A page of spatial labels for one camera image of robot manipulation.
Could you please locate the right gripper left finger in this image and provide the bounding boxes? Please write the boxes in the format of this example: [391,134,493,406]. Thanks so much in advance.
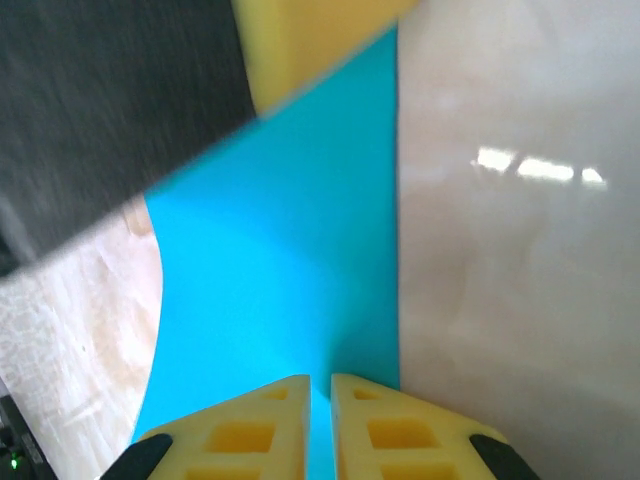
[107,374,314,480]

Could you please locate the blue paper sheet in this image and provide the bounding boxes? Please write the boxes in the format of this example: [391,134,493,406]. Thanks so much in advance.
[130,19,401,480]

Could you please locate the circuit board with green light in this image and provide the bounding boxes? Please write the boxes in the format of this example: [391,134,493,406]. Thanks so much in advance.
[0,394,49,480]

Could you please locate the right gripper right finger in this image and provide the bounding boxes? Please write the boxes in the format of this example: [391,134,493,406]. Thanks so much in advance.
[329,373,539,480]

